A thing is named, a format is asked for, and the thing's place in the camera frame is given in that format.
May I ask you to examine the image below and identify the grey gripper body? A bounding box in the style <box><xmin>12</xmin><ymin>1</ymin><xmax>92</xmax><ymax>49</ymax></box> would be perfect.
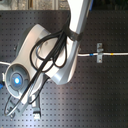
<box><xmin>11</xmin><ymin>94</ymin><xmax>41</xmax><ymax>119</ymax></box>

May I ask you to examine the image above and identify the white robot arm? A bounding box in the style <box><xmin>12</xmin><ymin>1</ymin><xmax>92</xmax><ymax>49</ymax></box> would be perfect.
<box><xmin>4</xmin><ymin>0</ymin><xmax>92</xmax><ymax>117</ymax></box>

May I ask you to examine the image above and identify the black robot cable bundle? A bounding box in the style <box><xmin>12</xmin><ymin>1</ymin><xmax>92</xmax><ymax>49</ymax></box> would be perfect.
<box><xmin>3</xmin><ymin>17</ymin><xmax>85</xmax><ymax>117</ymax></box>

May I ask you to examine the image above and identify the metal cable clip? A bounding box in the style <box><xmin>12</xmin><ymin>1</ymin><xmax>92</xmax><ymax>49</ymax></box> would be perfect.
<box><xmin>97</xmin><ymin>43</ymin><xmax>103</xmax><ymax>63</ymax></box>

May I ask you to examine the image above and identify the white routed cable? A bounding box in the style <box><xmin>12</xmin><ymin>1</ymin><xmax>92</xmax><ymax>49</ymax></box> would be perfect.
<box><xmin>76</xmin><ymin>51</ymin><xmax>128</xmax><ymax>58</ymax></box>

